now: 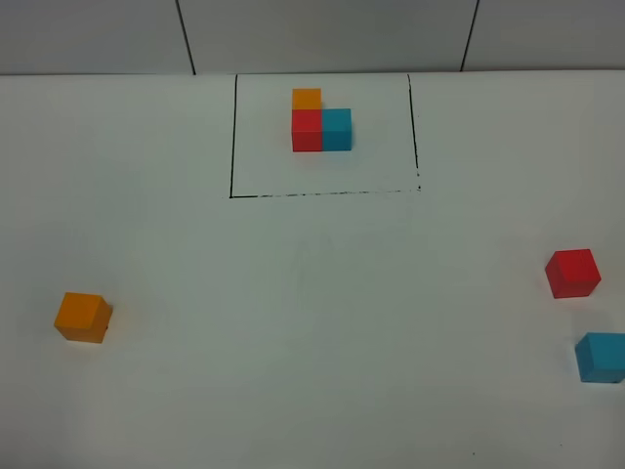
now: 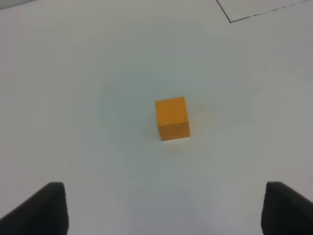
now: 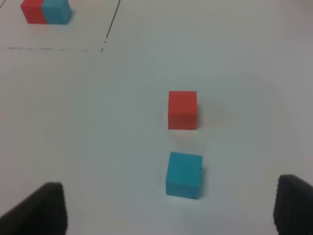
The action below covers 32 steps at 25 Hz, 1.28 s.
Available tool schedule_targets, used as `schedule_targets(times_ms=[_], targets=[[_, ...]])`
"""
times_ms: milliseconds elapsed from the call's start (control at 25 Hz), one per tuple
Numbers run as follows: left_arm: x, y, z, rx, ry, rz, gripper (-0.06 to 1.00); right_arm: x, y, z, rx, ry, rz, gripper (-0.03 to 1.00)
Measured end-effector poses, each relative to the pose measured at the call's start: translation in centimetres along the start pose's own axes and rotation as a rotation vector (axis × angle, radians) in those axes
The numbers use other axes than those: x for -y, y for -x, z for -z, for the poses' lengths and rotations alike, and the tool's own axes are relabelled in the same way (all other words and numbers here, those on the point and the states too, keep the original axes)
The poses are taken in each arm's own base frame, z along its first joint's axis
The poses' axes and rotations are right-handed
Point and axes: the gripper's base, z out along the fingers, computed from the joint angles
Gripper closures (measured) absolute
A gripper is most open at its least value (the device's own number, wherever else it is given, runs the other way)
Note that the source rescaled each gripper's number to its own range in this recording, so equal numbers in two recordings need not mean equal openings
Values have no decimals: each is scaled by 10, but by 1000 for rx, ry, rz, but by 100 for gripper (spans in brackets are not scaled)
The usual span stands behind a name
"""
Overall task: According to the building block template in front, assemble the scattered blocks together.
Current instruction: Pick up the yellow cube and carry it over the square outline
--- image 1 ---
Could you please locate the orange template block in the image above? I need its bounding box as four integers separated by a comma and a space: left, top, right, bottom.
292, 88, 322, 110

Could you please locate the blue template block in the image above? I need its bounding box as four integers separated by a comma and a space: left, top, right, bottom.
321, 108, 353, 151

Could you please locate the red template block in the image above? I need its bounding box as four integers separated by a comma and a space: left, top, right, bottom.
291, 108, 322, 152

